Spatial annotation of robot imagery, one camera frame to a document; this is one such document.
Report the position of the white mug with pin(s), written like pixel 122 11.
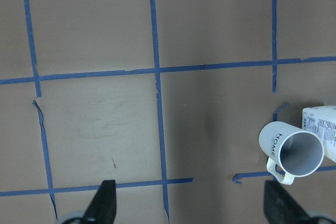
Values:
pixel 292 152

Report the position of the brown paper table cover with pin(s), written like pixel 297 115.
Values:
pixel 166 97

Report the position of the blue white milk carton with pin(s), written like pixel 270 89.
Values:
pixel 320 120

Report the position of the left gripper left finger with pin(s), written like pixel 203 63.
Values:
pixel 103 207

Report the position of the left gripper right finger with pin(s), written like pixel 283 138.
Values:
pixel 280 207

